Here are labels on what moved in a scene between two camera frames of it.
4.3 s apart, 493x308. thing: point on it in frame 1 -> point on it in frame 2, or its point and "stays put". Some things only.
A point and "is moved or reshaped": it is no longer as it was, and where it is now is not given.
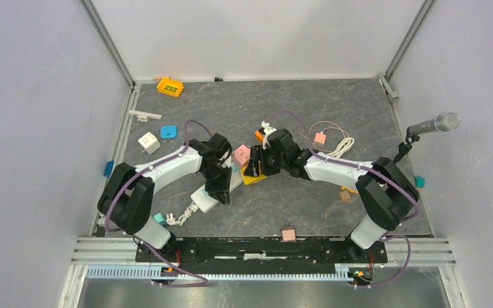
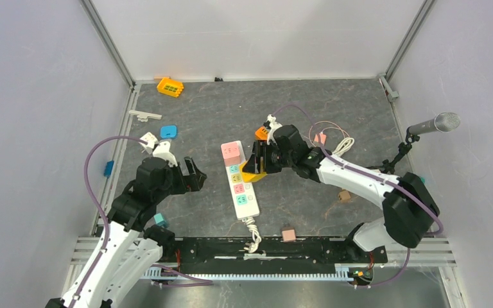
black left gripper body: x=217 y=177 -> x=179 y=181
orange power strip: x=259 y=136 stays put
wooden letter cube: x=344 y=196 stays put
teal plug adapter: x=160 y=217 stays put
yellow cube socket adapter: x=251 y=179 stays put
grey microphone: x=443 y=122 stays put
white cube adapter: x=149 y=142 stays put
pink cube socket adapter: x=241 y=155 is moved or reshaped
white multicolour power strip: x=204 y=201 -> x=243 y=194
